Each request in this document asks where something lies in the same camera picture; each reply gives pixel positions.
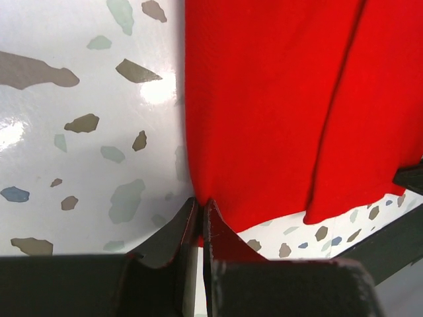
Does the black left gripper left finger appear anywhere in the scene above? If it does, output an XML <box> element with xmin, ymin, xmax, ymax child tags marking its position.
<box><xmin>125</xmin><ymin>197</ymin><xmax>199</xmax><ymax>316</ymax></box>

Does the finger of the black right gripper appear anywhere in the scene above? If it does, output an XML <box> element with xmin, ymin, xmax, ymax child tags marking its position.
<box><xmin>393</xmin><ymin>160</ymin><xmax>423</xmax><ymax>195</ymax></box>

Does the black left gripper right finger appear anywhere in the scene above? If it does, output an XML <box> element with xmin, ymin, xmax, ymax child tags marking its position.
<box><xmin>203</xmin><ymin>199</ymin><xmax>267</xmax><ymax>316</ymax></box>

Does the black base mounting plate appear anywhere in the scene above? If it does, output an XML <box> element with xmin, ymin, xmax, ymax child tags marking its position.
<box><xmin>337</xmin><ymin>205</ymin><xmax>423</xmax><ymax>285</ymax></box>

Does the bright red t-shirt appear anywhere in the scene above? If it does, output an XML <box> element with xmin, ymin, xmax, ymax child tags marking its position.
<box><xmin>185</xmin><ymin>1</ymin><xmax>422</xmax><ymax>232</ymax></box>

